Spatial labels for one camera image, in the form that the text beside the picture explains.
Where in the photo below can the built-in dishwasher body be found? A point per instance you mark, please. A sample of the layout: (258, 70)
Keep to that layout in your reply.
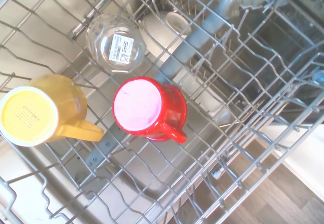
(286, 39)

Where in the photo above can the yellow ceramic mug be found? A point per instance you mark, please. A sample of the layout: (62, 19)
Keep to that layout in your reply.
(27, 117)

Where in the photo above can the white cabinet under wooden counter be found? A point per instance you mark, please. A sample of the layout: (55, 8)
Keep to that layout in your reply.
(303, 148)

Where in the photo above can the small white ceramic cup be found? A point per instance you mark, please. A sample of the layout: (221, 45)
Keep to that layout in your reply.
(177, 21)

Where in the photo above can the clear drinking glass with label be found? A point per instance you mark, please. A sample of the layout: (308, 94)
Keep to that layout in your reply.
(119, 46)

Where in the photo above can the red ceramic mug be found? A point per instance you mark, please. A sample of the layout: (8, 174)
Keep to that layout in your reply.
(136, 105)

